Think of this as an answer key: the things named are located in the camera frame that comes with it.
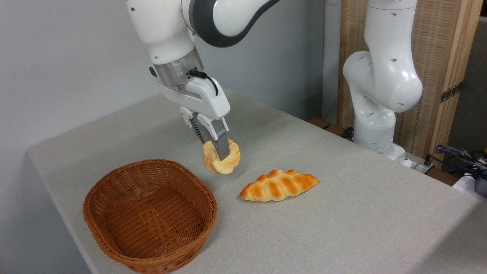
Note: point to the white cloth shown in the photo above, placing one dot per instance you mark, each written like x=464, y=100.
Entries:
x=463, y=183

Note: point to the brown wicker basket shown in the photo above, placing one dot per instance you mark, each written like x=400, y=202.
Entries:
x=152, y=217

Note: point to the black plug at robot base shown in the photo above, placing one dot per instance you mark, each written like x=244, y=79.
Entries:
x=428, y=160

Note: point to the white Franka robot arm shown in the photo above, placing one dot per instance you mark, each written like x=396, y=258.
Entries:
x=382, y=76

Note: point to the round pale bread roll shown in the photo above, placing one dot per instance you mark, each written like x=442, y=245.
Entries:
x=213, y=161

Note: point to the brown wooden block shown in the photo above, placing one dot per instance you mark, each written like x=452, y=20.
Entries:
x=319, y=122

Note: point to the braided golden bread loaf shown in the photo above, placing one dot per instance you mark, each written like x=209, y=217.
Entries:
x=279, y=185

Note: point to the grey box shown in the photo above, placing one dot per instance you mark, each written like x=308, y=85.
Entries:
x=481, y=187

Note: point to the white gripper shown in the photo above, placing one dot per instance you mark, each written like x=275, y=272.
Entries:
x=205, y=99

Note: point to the dark metal screen hinge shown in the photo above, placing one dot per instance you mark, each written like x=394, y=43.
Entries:
x=451, y=92

